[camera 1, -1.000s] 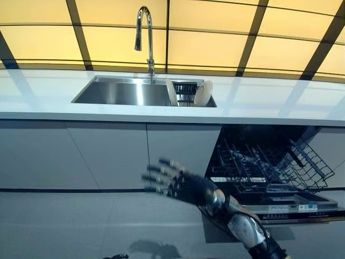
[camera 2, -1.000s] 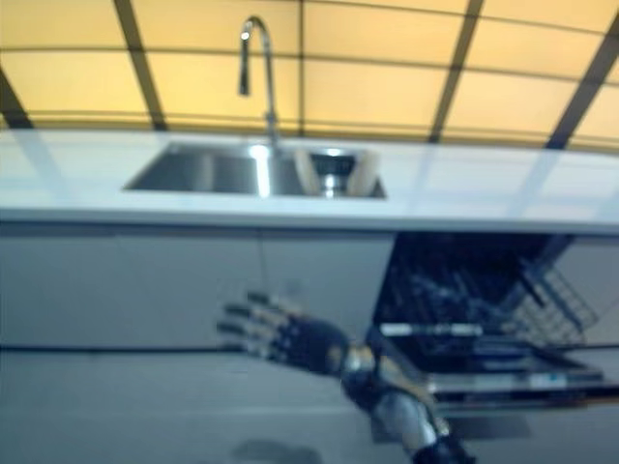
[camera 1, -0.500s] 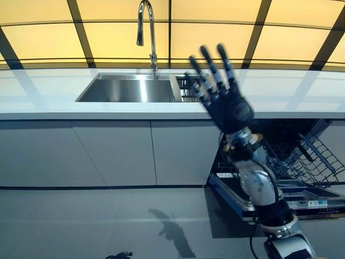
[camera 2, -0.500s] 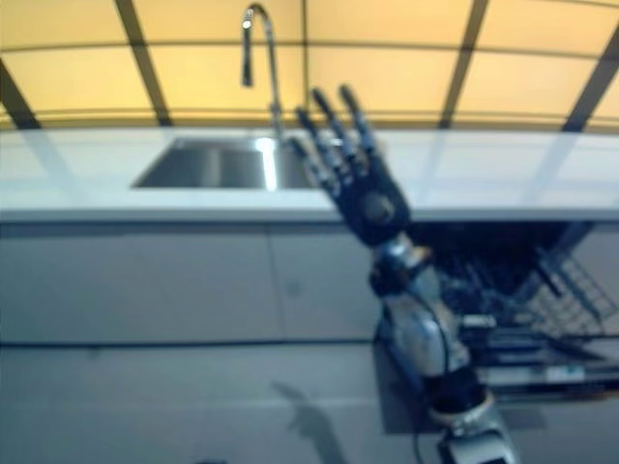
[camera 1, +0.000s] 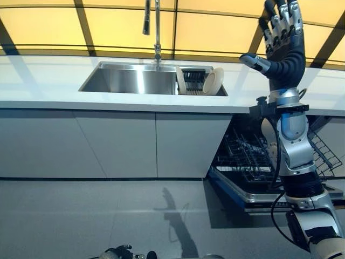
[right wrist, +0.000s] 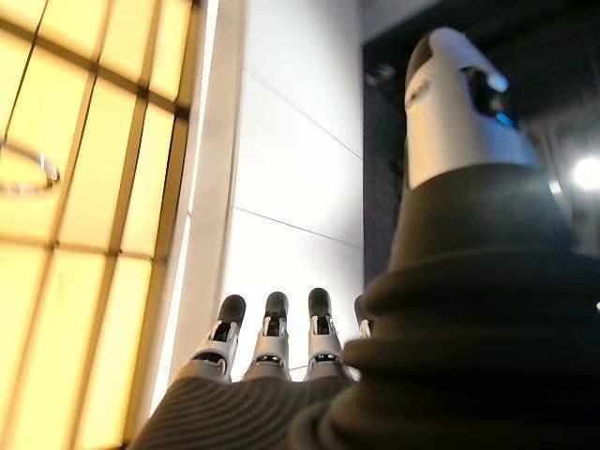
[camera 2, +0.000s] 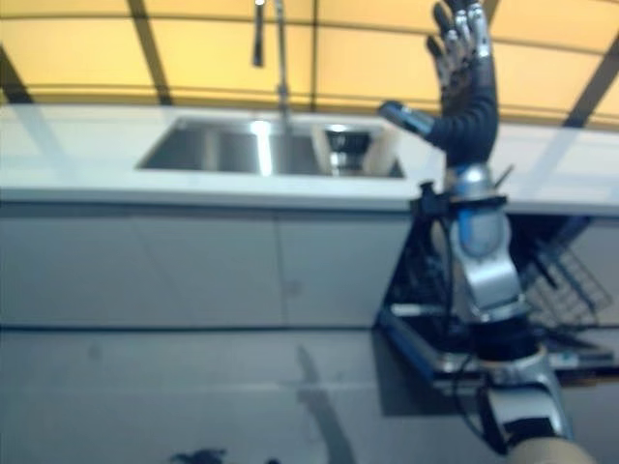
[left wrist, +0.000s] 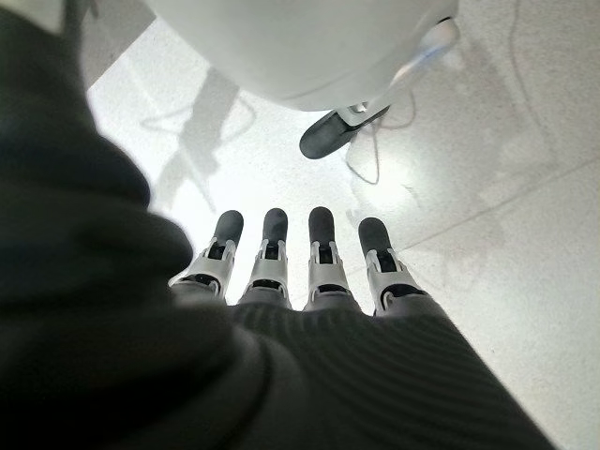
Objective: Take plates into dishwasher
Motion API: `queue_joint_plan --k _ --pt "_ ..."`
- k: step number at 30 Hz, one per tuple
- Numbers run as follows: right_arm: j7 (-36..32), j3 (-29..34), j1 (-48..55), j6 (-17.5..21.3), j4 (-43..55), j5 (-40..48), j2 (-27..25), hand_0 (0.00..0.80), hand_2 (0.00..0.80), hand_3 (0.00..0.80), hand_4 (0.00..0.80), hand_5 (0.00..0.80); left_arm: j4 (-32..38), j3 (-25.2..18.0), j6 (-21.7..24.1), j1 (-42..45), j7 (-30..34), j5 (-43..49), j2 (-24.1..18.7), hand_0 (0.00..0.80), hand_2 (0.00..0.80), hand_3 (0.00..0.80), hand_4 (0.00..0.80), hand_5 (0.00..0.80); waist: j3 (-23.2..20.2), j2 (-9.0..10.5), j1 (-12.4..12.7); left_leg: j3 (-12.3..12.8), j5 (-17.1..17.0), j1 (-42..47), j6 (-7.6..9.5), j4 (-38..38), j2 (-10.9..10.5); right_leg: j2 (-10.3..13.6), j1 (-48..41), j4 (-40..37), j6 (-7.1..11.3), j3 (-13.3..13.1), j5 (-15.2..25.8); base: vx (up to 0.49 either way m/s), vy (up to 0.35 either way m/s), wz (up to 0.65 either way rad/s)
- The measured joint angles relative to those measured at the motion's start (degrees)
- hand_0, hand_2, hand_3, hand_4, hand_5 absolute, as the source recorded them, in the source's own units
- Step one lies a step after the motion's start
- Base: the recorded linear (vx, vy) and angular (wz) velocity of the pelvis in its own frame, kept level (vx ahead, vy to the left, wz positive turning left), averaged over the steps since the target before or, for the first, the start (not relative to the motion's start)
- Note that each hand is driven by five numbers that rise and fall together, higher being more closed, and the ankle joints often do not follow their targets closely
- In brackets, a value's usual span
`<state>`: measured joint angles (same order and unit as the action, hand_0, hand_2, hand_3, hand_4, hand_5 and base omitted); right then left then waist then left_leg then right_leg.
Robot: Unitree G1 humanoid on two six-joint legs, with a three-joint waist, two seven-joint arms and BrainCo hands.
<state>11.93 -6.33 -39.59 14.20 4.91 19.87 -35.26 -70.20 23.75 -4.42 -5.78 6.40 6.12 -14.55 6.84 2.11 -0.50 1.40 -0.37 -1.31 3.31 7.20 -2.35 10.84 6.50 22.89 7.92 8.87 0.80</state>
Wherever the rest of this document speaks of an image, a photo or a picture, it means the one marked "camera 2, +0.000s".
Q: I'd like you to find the stainless steel sink basin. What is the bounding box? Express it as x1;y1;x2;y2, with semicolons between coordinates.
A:
134;115;407;181

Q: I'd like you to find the white cabinet door narrow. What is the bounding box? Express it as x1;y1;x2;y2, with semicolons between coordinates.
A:
277;212;413;331

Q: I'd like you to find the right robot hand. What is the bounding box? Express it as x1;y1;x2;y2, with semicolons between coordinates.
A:
425;0;500;115

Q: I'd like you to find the chrome pull-down kitchen faucet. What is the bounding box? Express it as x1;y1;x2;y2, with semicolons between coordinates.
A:
249;0;292;128

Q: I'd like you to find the white cabinet door wide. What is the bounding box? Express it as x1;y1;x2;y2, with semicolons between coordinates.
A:
0;205;282;331

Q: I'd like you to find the dark round pot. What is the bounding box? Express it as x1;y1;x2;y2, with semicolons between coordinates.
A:
322;124;372;171

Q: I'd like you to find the yellow window with dark frame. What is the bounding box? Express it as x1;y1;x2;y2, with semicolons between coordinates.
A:
0;0;619;132

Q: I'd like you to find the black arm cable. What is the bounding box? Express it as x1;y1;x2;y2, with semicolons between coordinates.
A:
452;355;510;456

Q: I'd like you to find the wire dishwasher rack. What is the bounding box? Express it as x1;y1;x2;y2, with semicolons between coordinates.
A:
511;216;614;332

